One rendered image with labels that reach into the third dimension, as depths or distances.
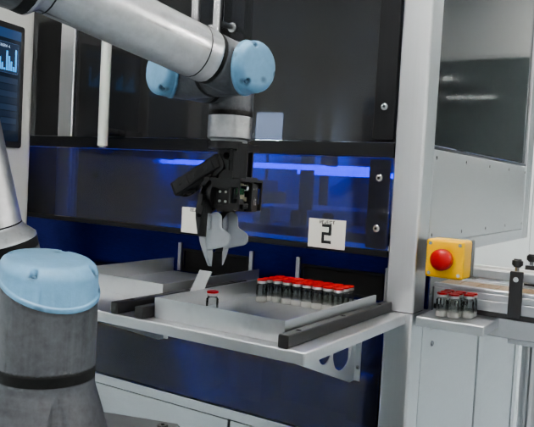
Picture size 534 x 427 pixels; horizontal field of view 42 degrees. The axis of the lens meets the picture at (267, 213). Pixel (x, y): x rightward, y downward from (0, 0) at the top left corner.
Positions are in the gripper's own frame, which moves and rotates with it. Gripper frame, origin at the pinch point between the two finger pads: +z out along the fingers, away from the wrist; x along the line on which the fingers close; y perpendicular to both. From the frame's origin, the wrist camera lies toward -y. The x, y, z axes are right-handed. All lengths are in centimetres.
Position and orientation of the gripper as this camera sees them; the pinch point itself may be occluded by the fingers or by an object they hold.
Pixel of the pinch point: (212, 257)
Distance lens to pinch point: 119.9
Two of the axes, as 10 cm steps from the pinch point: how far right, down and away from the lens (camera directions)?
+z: -0.6, 10.0, 0.4
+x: 5.3, 0.0, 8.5
